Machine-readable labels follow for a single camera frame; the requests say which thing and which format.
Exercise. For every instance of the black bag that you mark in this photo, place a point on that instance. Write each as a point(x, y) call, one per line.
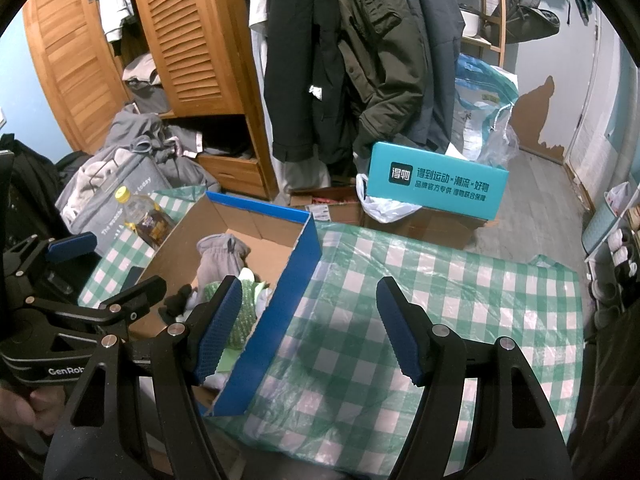
point(30, 185)

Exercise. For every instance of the grey clothes in wardrobe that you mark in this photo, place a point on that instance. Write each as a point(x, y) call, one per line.
point(145, 85)

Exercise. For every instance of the group of assorted shoes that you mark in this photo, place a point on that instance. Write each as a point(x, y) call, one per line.
point(617, 255)

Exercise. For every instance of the grey hoodie pile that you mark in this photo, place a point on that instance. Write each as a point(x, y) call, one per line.
point(130, 127)

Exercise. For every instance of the open cardboard box of goods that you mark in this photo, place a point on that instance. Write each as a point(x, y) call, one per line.
point(330, 205)

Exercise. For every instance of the wooden louvered wardrobe door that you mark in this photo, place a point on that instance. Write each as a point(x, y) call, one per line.
point(70, 60)
point(190, 35)

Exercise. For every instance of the wooden wardrobe drawer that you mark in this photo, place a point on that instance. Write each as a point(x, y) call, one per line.
point(235, 175)

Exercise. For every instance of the white hanging shirt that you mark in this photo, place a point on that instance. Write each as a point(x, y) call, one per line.
point(115, 0)

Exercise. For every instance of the yellow-capped plastic bottle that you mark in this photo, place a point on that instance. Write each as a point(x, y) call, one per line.
point(145, 220)

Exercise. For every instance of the large blue-white plastic bag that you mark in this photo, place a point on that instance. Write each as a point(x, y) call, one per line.
point(480, 105)

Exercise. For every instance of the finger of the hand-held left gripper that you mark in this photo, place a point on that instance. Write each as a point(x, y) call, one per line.
point(130, 302)
point(72, 247)

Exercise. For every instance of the teal printed box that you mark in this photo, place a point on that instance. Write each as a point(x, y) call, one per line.
point(440, 182)

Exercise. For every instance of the wooden shelf rack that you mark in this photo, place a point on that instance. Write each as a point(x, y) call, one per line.
point(495, 20)

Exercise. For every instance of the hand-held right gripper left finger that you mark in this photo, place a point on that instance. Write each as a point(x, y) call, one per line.
point(220, 330)

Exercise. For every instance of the dark navy hanging coat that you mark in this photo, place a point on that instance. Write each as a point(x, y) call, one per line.
point(445, 60)

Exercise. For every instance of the grey hanging bag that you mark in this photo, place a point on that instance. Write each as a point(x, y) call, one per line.
point(532, 12)

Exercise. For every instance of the light blue bin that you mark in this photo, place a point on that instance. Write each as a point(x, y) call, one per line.
point(597, 230)

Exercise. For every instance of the person's left hand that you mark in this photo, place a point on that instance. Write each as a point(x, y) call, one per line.
point(20, 410)

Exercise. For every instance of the white door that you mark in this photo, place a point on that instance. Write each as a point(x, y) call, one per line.
point(610, 100)

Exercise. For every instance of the blue-rimmed cardboard box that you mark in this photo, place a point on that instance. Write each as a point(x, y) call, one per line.
point(280, 340)

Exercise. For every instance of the grey shoe rack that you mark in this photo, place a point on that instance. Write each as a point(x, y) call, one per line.
point(610, 280)

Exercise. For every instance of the green checked tablecloth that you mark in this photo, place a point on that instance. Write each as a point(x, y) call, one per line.
point(450, 280)

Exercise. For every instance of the grey tote bag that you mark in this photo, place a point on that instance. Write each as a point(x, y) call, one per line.
point(100, 195)

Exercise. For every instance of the wooden wardrobe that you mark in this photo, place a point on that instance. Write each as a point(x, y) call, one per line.
point(250, 130)

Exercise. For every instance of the white plastic bag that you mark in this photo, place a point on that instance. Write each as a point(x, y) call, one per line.
point(385, 207)

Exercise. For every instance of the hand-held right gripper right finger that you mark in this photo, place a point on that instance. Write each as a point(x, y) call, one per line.
point(400, 330)

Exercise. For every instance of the grey sock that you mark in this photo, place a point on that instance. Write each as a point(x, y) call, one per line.
point(220, 260)

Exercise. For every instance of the black hanging coat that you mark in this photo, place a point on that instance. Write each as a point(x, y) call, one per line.
point(305, 70)

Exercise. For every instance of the small white bag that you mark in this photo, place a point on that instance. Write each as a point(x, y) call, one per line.
point(617, 197)

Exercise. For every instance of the brown cardboard box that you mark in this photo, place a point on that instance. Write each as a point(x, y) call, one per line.
point(440, 232)

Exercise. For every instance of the olive green hanging jacket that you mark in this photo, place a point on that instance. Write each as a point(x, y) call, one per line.
point(385, 60)

